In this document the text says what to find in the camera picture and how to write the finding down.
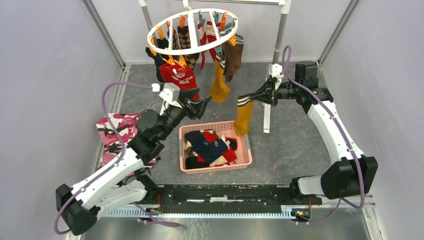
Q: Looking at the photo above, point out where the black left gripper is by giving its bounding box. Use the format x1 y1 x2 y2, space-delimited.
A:
157 87 213 141

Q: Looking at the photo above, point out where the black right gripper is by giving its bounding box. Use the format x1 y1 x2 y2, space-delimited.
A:
249 77 302 107

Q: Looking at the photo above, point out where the yellow cloth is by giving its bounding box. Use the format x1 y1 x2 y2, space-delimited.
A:
209 54 231 103

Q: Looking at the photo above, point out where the red cloth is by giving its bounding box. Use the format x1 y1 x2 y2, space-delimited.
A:
159 63 198 90

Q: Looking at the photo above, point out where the black sock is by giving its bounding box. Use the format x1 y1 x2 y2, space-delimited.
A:
145 38 169 83

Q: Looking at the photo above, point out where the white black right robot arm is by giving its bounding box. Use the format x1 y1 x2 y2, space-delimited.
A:
249 61 378 204

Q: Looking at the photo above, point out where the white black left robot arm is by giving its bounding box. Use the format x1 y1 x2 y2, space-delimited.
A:
53 86 212 236

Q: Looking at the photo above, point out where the orange clothes clip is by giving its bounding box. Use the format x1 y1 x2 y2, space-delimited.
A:
228 34 237 47
162 55 188 69

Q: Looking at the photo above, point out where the teal clothes clip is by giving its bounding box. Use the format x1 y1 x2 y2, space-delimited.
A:
213 45 224 56

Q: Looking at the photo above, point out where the navy blue sock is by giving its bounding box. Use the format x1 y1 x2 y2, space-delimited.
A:
184 130 229 165

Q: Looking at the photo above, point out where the brown striped sock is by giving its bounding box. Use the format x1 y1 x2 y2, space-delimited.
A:
222 34 244 83

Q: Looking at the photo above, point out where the argyle brown yellow sock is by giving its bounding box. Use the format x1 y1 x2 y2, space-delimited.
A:
177 25 200 70

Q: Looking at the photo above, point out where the pink perforated plastic basket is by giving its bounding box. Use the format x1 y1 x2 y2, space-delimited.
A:
179 121 253 174

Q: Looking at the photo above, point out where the red white santa sock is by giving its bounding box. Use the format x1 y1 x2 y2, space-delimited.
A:
197 20 224 61

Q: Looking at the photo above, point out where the pink camouflage folded cloth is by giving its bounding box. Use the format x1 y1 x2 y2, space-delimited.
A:
96 112 161 173

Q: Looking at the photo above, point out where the white metal drying rack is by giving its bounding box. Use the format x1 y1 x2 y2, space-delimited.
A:
138 0 292 134

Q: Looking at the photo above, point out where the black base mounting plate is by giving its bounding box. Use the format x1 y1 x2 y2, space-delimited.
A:
138 184 323 214

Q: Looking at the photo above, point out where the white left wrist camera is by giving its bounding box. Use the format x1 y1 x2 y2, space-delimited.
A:
151 82 182 108

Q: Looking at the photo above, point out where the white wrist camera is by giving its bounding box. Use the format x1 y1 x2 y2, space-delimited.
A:
151 82 182 108
268 63 284 90

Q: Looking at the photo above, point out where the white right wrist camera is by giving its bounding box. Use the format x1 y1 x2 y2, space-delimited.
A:
268 63 284 90

